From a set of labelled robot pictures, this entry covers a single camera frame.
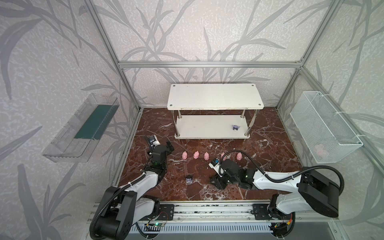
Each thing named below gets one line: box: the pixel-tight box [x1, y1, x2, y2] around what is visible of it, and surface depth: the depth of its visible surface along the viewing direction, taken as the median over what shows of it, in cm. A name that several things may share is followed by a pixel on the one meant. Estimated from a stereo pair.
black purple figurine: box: [185, 174, 193, 185], surface depth 84 cm
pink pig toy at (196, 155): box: [193, 150, 200, 160], surface depth 95 cm
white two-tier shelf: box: [167, 83, 265, 140], surface depth 86 cm
